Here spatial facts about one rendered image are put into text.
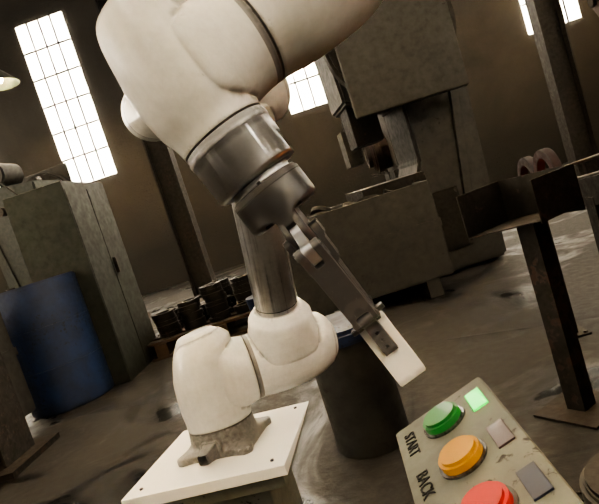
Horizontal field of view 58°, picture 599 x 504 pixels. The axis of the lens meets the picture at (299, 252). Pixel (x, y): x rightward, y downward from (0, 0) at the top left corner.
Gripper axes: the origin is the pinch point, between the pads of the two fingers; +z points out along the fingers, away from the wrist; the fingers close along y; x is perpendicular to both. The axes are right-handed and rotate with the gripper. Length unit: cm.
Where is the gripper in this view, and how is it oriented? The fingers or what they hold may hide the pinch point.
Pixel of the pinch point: (391, 348)
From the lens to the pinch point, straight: 54.0
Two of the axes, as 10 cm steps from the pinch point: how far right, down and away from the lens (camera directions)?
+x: -7.9, 6.1, 1.1
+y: 0.6, -1.1, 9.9
